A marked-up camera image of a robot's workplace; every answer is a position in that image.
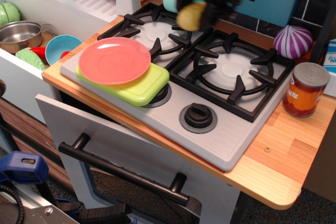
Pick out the yellow toy potato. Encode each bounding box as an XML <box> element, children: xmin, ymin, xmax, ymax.
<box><xmin>176</xmin><ymin>2</ymin><xmax>206</xmax><ymax>31</ymax></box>

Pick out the pink plastic plate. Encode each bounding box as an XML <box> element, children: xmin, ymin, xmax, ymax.
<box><xmin>78</xmin><ymin>37</ymin><xmax>151</xmax><ymax>84</ymax></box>

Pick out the teal plastic cup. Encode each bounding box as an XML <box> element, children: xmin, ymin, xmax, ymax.
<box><xmin>163</xmin><ymin>0</ymin><xmax>178</xmax><ymax>13</ymax></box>

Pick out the black left burner grate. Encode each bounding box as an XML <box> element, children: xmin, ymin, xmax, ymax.
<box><xmin>97</xmin><ymin>2</ymin><xmax>211</xmax><ymax>70</ymax></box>

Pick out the black burner grate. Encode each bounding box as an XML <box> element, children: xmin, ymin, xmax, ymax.
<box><xmin>170</xmin><ymin>30</ymin><xmax>294</xmax><ymax>122</ymax></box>
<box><xmin>97</xmin><ymin>2</ymin><xmax>211</xmax><ymax>70</ymax></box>

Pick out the black right burner grate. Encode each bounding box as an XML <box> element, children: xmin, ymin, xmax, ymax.
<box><xmin>170</xmin><ymin>30</ymin><xmax>294</xmax><ymax>122</ymax></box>

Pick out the grey toy stovetop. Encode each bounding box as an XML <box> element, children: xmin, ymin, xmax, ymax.
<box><xmin>60</xmin><ymin>1</ymin><xmax>295</xmax><ymax>172</ymax></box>

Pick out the purple striped toy onion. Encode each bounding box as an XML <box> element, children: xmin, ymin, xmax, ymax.
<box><xmin>274</xmin><ymin>25</ymin><xmax>313</xmax><ymax>59</ymax></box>

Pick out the black left stove knob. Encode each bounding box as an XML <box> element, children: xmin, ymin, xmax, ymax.
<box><xmin>143</xmin><ymin>84</ymin><xmax>172</xmax><ymax>108</ymax></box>

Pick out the black stove knob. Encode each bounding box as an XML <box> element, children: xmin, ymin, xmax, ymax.
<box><xmin>143</xmin><ymin>84</ymin><xmax>172</xmax><ymax>108</ymax></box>
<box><xmin>179</xmin><ymin>103</ymin><xmax>218</xmax><ymax>134</ymax></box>

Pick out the lime green cutting board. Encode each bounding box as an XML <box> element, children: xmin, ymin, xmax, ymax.
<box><xmin>75</xmin><ymin>63</ymin><xmax>170</xmax><ymax>106</ymax></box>

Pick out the black right stove knob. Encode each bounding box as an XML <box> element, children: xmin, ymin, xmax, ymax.
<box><xmin>179</xmin><ymin>103</ymin><xmax>218</xmax><ymax>134</ymax></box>

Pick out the white toy sink unit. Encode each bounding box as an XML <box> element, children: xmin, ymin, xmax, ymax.
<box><xmin>1</xmin><ymin>0</ymin><xmax>117</xmax><ymax>122</ymax></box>

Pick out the orange toy soup can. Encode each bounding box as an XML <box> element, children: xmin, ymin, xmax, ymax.
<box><xmin>282</xmin><ymin>62</ymin><xmax>330</xmax><ymax>118</ymax></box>

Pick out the white blue milk carton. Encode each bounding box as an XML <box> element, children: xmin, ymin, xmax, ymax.
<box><xmin>323</xmin><ymin>39</ymin><xmax>336</xmax><ymax>97</ymax></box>

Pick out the blue plastic bowl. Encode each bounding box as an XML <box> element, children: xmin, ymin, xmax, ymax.
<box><xmin>45</xmin><ymin>35</ymin><xmax>82</xmax><ymax>66</ymax></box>

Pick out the red toy pepper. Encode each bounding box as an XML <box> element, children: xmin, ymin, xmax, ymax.
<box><xmin>30</xmin><ymin>47</ymin><xmax>46</xmax><ymax>60</ymax></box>

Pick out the green toy cucumber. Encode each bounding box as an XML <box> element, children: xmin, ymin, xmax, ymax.
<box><xmin>15</xmin><ymin>49</ymin><xmax>46</xmax><ymax>71</ymax></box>

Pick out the small steel pot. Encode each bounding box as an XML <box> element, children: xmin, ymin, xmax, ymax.
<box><xmin>1</xmin><ymin>20</ymin><xmax>51</xmax><ymax>54</ymax></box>

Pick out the green toy cabbage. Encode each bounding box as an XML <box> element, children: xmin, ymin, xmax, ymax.
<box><xmin>0</xmin><ymin>3</ymin><xmax>21</xmax><ymax>26</ymax></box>

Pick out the white oven door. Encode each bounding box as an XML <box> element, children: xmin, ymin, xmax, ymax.
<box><xmin>36</xmin><ymin>94</ymin><xmax>246</xmax><ymax>223</ymax></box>

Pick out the blue clamp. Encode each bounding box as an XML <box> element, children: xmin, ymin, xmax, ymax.
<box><xmin>1</xmin><ymin>151</ymin><xmax>49</xmax><ymax>185</ymax></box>

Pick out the black oven door handle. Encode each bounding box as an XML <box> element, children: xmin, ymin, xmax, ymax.
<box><xmin>58</xmin><ymin>133</ymin><xmax>190</xmax><ymax>207</ymax></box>

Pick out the black clamp handle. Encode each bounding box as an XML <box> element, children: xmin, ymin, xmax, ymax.
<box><xmin>77</xmin><ymin>204</ymin><xmax>132</xmax><ymax>224</ymax></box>

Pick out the aluminium bracket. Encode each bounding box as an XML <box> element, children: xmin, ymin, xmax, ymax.
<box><xmin>23</xmin><ymin>205</ymin><xmax>78</xmax><ymax>224</ymax></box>

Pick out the black braided cable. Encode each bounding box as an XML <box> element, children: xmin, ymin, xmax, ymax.
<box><xmin>0</xmin><ymin>185</ymin><xmax>25</xmax><ymax>224</ymax></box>

